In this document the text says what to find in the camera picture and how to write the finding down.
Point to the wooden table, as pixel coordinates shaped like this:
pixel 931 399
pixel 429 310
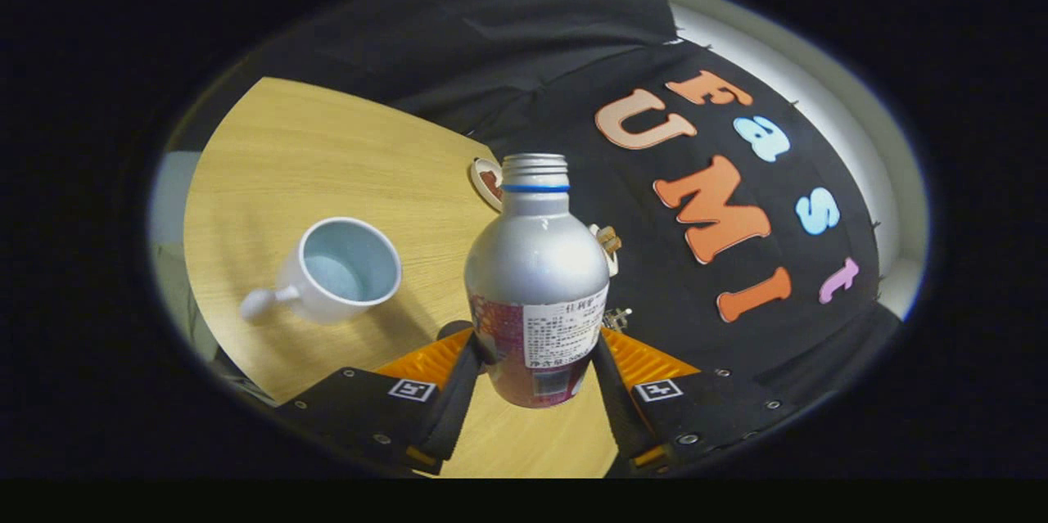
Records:
pixel 286 163

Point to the white toaster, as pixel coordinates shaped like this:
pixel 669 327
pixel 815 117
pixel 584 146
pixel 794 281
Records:
pixel 612 263

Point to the dark brown round coaster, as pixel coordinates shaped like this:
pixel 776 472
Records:
pixel 452 330

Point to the white cup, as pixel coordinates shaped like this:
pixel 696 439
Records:
pixel 352 269

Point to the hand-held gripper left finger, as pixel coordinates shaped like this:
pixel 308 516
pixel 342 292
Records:
pixel 453 408

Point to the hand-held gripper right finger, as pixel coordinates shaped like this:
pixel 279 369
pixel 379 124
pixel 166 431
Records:
pixel 616 412

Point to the red food pieces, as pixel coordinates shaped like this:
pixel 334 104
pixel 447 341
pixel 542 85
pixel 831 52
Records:
pixel 491 182

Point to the silver juice bottle red label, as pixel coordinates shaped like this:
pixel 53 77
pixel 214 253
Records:
pixel 536 261

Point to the brown toast slice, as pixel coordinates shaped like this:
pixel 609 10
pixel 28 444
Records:
pixel 610 240

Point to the round beige plate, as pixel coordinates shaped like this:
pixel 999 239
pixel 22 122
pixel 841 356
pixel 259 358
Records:
pixel 477 179

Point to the black backdrop cloth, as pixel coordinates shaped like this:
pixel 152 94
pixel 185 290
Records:
pixel 532 40

